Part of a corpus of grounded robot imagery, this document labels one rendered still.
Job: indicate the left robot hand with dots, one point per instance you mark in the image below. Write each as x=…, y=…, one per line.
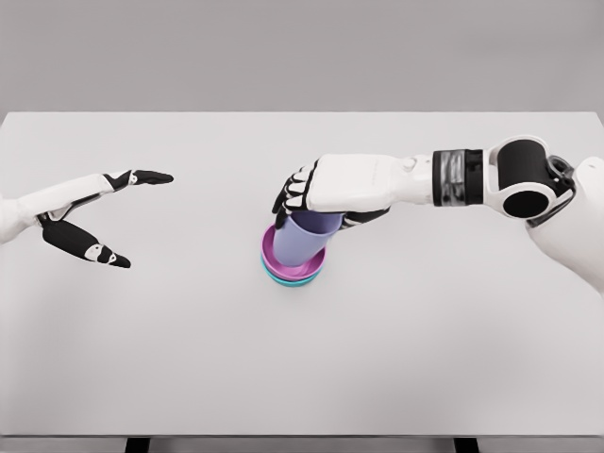
x=71, y=191

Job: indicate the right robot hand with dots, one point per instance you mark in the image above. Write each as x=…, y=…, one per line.
x=349, y=181

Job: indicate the lavender cup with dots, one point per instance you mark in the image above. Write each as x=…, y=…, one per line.
x=302, y=238

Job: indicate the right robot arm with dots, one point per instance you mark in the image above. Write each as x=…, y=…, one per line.
x=519, y=184

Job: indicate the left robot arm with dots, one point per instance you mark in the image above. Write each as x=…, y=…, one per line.
x=7, y=219

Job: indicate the pink bowl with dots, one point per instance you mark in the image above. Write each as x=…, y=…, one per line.
x=288, y=273

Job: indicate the teal bowl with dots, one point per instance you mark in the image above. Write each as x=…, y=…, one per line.
x=292, y=283

